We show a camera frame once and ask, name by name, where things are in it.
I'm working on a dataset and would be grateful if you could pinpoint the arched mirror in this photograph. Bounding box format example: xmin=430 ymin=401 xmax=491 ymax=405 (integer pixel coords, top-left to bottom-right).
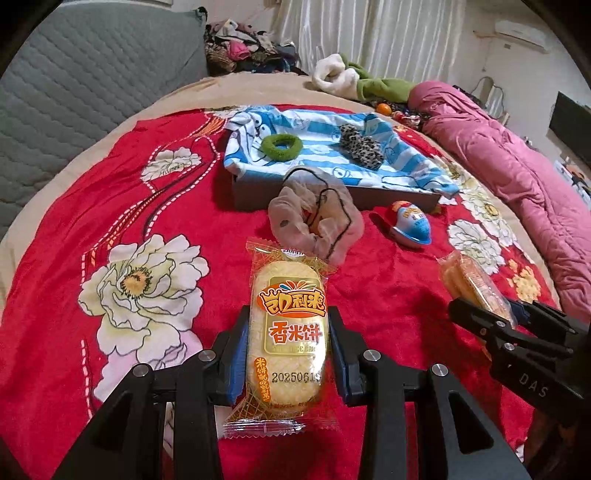
xmin=475 ymin=76 xmax=506 ymax=118

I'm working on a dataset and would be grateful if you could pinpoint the white air conditioner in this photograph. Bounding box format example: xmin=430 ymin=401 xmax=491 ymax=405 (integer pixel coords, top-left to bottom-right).
xmin=494 ymin=23 xmax=550 ymax=49

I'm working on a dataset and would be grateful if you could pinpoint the green jacket white fleece lining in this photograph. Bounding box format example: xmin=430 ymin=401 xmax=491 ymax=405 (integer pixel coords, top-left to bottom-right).
xmin=311 ymin=53 xmax=411 ymax=103

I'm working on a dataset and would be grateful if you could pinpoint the leopard print scrunchie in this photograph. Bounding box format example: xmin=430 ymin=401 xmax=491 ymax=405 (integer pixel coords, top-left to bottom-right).
xmin=339 ymin=124 xmax=385 ymax=169

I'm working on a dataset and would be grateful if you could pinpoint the yellow rice cracker packet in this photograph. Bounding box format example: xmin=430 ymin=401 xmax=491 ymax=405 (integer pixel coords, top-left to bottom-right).
xmin=222 ymin=236 xmax=337 ymax=439

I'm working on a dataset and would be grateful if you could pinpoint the beige sheer scrunchie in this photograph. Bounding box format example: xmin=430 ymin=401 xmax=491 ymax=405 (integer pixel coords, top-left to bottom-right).
xmin=269 ymin=167 xmax=365 ymax=266

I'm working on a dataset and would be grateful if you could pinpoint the red blue egg toy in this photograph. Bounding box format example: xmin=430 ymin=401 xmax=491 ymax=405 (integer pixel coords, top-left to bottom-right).
xmin=387 ymin=200 xmax=433 ymax=250

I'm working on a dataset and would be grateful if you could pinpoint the white curtain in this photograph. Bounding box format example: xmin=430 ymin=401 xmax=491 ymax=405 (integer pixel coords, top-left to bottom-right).
xmin=277 ymin=0 xmax=467 ymax=86

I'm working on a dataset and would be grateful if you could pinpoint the pink quilt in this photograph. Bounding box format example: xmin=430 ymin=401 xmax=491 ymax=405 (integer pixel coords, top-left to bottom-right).
xmin=407 ymin=80 xmax=591 ymax=330

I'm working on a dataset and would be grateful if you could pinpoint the black television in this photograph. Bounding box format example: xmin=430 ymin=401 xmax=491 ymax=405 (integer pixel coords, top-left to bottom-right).
xmin=549 ymin=91 xmax=591 ymax=169

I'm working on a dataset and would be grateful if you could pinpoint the grey quilted headboard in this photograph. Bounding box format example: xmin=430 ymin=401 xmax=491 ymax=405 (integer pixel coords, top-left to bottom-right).
xmin=0 ymin=4 xmax=208 ymax=241

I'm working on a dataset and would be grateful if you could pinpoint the pile of clothes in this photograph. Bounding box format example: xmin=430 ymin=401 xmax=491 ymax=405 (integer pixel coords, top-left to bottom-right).
xmin=204 ymin=21 xmax=308 ymax=77

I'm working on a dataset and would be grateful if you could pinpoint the dark grey box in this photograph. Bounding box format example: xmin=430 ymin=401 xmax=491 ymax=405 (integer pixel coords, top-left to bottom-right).
xmin=231 ymin=173 xmax=443 ymax=214

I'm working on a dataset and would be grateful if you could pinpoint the pile of wrapped candies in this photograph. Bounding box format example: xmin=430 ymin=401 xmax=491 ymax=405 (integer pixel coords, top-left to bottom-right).
xmin=390 ymin=104 xmax=426 ymax=132

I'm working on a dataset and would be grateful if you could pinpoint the white drawer cabinet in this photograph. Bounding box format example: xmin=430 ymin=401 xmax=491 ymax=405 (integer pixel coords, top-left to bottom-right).
xmin=556 ymin=159 xmax=591 ymax=204

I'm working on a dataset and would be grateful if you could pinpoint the red floral blanket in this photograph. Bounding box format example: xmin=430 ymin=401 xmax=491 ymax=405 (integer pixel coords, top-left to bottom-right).
xmin=0 ymin=105 xmax=557 ymax=480

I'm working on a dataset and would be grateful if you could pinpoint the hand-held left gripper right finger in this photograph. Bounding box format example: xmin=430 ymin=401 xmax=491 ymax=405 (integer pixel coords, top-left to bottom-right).
xmin=327 ymin=305 xmax=532 ymax=480

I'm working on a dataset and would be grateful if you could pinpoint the tray with blue striped cloth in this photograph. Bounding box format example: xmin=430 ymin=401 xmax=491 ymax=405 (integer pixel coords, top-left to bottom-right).
xmin=224 ymin=105 xmax=461 ymax=200

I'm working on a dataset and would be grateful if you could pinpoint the orange rice cracker packet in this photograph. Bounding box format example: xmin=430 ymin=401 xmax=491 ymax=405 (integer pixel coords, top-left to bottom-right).
xmin=438 ymin=251 xmax=515 ymax=326

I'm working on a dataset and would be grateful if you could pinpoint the beige bed sheet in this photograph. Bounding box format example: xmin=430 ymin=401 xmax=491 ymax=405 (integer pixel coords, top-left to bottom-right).
xmin=0 ymin=71 xmax=561 ymax=305

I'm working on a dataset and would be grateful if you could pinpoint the green fuzzy scrunchie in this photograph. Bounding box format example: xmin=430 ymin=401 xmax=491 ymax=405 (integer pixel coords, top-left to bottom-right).
xmin=261 ymin=135 xmax=304 ymax=161

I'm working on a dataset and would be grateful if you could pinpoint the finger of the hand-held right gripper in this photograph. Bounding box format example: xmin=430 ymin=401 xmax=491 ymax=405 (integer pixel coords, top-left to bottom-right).
xmin=508 ymin=299 xmax=589 ymax=340
xmin=448 ymin=298 xmax=515 ymax=344

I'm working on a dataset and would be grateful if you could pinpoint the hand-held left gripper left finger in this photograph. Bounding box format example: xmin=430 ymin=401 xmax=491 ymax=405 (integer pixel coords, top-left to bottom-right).
xmin=51 ymin=305 xmax=252 ymax=480

